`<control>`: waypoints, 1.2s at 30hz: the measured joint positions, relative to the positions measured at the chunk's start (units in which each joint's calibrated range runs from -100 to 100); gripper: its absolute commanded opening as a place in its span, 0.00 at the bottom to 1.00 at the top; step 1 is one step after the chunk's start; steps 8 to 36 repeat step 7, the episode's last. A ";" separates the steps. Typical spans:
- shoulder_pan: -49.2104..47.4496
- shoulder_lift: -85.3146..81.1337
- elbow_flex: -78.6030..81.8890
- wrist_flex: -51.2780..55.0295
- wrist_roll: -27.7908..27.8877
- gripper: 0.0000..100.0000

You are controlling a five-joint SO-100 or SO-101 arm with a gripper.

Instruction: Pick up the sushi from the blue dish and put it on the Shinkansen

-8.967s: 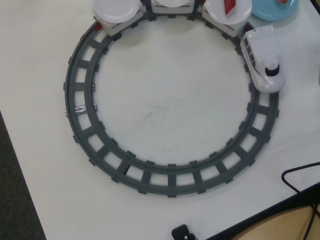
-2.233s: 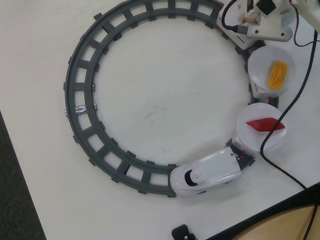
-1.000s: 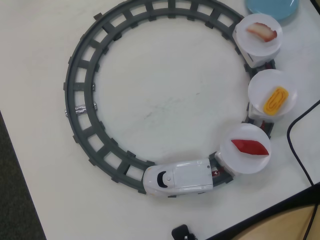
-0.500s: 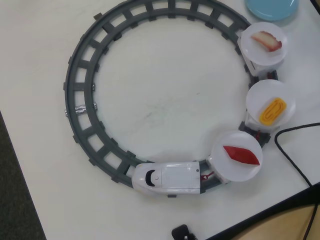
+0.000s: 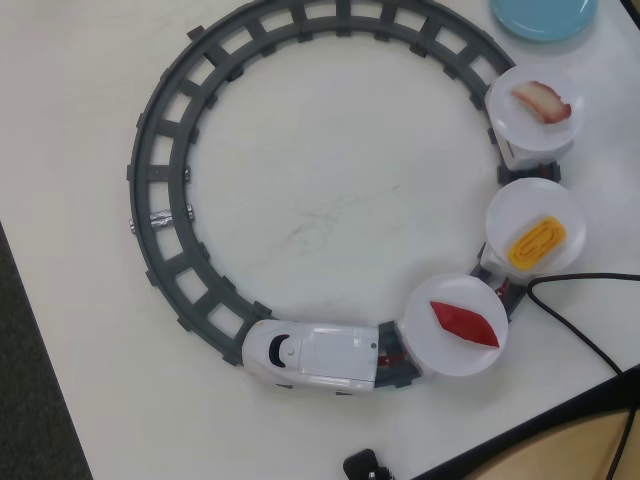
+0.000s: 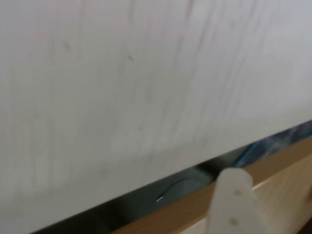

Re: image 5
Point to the black plug adapter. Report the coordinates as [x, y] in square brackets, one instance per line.
[365, 465]

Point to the white Shinkansen toy locomotive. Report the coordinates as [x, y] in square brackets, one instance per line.
[325, 357]

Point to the red tuna sushi piece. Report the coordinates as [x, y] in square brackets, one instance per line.
[465, 325]

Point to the grey circular toy rail track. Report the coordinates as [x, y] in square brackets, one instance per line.
[170, 165]

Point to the white and red sushi piece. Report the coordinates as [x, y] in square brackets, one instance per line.
[542, 102]

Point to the round white plate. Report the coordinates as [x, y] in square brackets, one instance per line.
[515, 125]
[450, 350]
[525, 210]

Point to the silver foil tape strip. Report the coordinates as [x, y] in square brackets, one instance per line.
[161, 220]

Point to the yellow egg sushi piece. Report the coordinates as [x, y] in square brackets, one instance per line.
[535, 247]

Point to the round blue dish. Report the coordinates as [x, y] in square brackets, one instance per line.
[542, 20]

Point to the tan wooden furniture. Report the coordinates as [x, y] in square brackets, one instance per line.
[560, 445]

